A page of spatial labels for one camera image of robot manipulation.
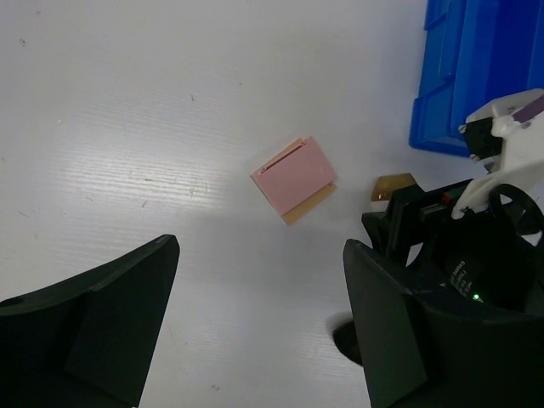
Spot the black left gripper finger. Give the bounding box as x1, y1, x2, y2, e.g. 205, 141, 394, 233
1, 235, 179, 407

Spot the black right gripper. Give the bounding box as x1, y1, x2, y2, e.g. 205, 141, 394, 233
343, 183, 543, 407

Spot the blue plastic organizer bin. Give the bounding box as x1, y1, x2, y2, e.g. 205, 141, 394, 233
409, 0, 543, 156

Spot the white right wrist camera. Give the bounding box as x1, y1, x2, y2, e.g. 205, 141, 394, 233
451, 88, 543, 218

